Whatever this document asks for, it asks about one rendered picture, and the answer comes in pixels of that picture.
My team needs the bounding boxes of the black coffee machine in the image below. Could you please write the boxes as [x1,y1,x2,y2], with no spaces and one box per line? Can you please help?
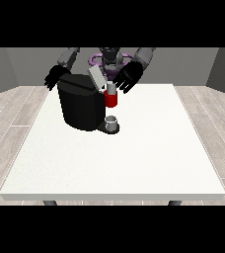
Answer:
[56,72,120,134]

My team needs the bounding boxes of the small grey coffee pod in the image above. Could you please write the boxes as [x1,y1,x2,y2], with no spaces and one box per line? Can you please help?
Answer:
[106,80,116,95]

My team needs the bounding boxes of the pale grey machine lid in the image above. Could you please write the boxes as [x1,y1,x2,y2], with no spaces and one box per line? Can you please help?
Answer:
[87,64,108,91]

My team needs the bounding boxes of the small grey cup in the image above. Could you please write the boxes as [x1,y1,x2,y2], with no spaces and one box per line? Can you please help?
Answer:
[104,115,119,132]

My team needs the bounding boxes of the grey robot trunk purple rings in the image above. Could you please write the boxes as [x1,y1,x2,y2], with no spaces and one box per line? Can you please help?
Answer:
[88,47,134,82]

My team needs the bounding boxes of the dark table leg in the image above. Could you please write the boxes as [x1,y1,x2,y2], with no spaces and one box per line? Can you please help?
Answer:
[41,200,58,207]

